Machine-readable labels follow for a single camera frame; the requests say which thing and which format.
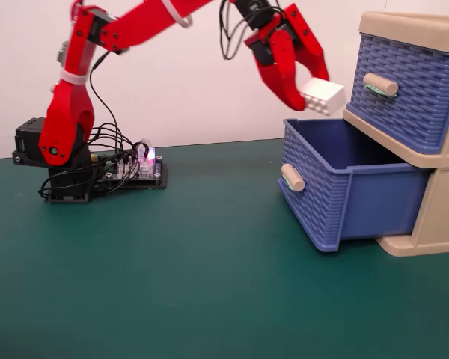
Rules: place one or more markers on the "white toy brick cube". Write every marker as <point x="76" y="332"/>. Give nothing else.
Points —
<point x="325" y="95"/>

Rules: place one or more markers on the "dark green table mat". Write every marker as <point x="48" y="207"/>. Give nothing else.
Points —
<point x="224" y="299"/>

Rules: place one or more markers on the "beige plastic drawer cabinet frame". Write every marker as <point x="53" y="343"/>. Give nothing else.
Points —
<point x="445" y="209"/>

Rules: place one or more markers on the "blue woven-pattern drawer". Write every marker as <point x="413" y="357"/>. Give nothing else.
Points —
<point x="415" y="112"/>
<point x="381" y="202"/>

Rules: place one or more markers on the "motor controller circuit board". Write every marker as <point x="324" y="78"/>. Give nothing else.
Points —
<point x="147" y="166"/>

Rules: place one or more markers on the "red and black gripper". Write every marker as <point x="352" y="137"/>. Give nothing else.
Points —
<point x="262" y="52"/>

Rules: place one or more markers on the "electronics control board with LEDs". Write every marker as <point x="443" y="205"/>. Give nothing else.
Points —
<point x="161" y="180"/>

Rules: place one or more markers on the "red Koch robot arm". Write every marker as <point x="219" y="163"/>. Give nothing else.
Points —
<point x="67" y="123"/>

